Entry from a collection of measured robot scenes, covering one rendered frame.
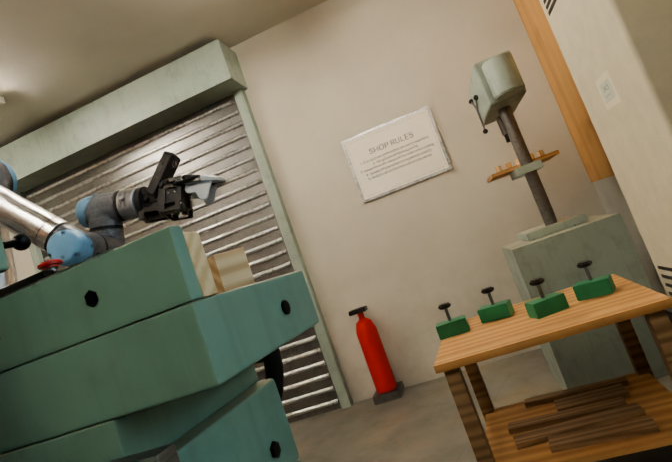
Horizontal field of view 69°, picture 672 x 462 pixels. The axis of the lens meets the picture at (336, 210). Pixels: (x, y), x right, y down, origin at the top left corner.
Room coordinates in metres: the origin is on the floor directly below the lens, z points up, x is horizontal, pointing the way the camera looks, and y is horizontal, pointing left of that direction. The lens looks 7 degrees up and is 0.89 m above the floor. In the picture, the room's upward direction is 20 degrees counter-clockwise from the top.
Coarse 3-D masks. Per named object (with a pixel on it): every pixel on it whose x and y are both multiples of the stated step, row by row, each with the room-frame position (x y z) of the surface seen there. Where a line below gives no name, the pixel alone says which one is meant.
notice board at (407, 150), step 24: (408, 120) 3.23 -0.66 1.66; (432, 120) 3.20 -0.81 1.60; (360, 144) 3.31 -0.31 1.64; (384, 144) 3.27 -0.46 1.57; (408, 144) 3.24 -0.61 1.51; (432, 144) 3.21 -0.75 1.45; (360, 168) 3.32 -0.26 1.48; (384, 168) 3.28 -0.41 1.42; (408, 168) 3.25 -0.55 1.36; (432, 168) 3.22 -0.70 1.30; (360, 192) 3.33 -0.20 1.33; (384, 192) 3.30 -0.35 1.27
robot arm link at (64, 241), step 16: (0, 192) 1.01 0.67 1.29; (0, 208) 1.00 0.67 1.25; (16, 208) 1.00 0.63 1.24; (32, 208) 1.01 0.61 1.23; (0, 224) 1.01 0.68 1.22; (16, 224) 1.00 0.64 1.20; (32, 224) 1.00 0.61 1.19; (48, 224) 1.00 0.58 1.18; (64, 224) 1.02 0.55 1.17; (32, 240) 1.01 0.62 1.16; (48, 240) 1.00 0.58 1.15; (64, 240) 0.98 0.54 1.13; (80, 240) 0.98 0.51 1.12; (96, 240) 1.04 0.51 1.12; (64, 256) 0.98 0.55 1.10; (80, 256) 0.99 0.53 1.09
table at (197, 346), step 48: (240, 288) 0.40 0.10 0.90; (288, 288) 0.49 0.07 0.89; (144, 336) 0.35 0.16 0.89; (192, 336) 0.34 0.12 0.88; (240, 336) 0.38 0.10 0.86; (288, 336) 0.45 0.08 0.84; (0, 384) 0.38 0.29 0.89; (48, 384) 0.37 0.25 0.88; (96, 384) 0.36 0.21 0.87; (144, 384) 0.35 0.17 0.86; (192, 384) 0.34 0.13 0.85; (0, 432) 0.39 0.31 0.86; (48, 432) 0.38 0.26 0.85
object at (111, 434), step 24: (240, 384) 0.52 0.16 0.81; (168, 408) 0.42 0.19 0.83; (192, 408) 0.44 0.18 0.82; (216, 408) 0.47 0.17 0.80; (72, 432) 0.37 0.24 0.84; (96, 432) 0.36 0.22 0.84; (120, 432) 0.36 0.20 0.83; (144, 432) 0.38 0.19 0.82; (168, 432) 0.41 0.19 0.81; (0, 456) 0.39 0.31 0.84; (24, 456) 0.38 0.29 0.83; (48, 456) 0.38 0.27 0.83; (72, 456) 0.37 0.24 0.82; (96, 456) 0.37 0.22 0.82; (120, 456) 0.36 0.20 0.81
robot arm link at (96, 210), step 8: (112, 192) 1.14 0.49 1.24; (80, 200) 1.14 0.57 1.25; (88, 200) 1.13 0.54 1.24; (96, 200) 1.13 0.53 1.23; (104, 200) 1.12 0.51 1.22; (112, 200) 1.12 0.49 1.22; (80, 208) 1.13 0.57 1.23; (88, 208) 1.12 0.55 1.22; (96, 208) 1.12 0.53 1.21; (104, 208) 1.12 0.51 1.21; (112, 208) 1.12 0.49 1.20; (80, 216) 1.13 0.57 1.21; (88, 216) 1.13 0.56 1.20; (96, 216) 1.12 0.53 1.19; (104, 216) 1.12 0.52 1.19; (112, 216) 1.13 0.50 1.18; (120, 216) 1.13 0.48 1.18; (88, 224) 1.14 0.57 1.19; (96, 224) 1.12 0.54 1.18; (104, 224) 1.12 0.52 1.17; (112, 224) 1.13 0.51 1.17; (120, 224) 1.15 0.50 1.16
